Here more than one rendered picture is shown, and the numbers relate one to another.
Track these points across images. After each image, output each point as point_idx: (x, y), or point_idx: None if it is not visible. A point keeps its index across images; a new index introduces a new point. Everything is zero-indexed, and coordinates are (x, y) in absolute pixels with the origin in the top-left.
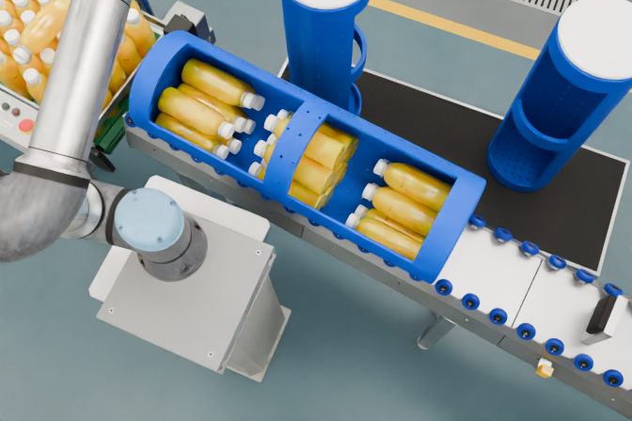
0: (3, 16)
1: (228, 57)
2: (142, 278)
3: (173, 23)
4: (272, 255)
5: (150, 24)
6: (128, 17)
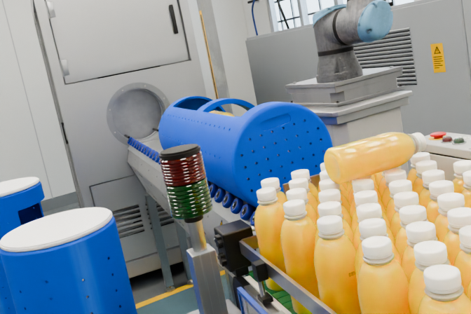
0: (439, 183)
1: (221, 120)
2: (366, 73)
3: (234, 228)
4: (290, 102)
5: (258, 294)
6: (275, 179)
